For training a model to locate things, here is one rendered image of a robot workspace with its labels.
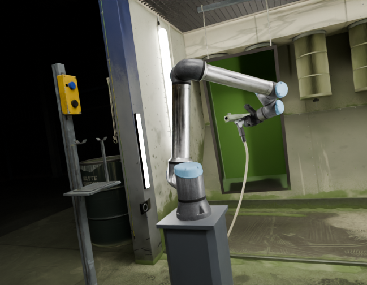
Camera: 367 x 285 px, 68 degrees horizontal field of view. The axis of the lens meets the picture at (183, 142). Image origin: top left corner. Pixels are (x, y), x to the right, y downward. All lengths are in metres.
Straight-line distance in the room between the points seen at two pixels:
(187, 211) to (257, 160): 1.50
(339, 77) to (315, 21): 0.77
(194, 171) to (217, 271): 0.49
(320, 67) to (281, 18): 0.70
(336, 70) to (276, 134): 1.42
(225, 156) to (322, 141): 1.29
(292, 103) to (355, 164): 1.03
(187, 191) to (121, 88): 1.21
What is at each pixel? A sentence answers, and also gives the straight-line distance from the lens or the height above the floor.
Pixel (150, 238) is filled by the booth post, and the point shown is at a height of 0.23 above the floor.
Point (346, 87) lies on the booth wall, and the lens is 3.83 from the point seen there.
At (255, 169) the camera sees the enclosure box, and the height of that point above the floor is 0.60.
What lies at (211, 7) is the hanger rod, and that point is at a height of 2.16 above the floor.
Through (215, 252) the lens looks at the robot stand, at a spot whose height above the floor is 0.49.
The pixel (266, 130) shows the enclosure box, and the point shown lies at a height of 0.98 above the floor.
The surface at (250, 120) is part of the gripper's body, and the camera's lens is 1.96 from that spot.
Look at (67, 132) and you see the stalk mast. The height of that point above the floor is 1.18.
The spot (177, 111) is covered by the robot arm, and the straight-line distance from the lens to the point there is 1.56.
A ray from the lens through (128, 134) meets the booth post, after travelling 2.27.
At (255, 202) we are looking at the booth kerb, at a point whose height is 0.14.
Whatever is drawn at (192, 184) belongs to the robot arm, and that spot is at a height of 0.82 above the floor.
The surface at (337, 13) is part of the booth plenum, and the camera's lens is 3.52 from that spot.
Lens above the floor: 1.11
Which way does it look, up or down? 3 degrees down
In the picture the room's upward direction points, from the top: 7 degrees counter-clockwise
